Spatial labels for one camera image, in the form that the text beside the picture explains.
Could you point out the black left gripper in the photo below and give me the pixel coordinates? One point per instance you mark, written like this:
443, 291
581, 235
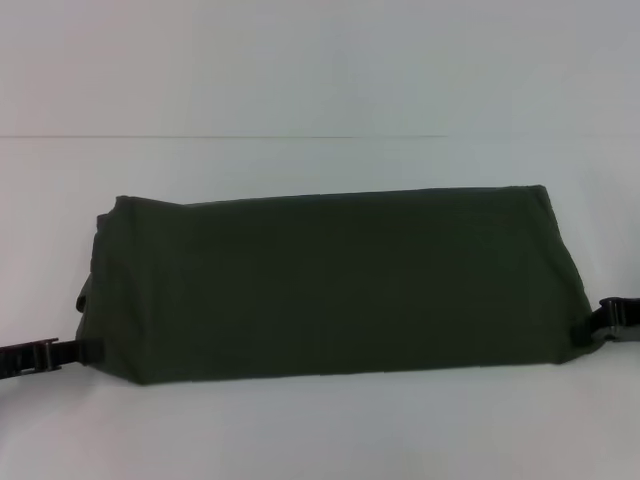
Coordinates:
25, 357

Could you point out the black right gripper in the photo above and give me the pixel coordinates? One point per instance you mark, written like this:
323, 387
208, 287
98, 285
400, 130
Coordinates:
622, 320

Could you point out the dark green t-shirt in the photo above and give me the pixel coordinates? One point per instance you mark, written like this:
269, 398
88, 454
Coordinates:
325, 285

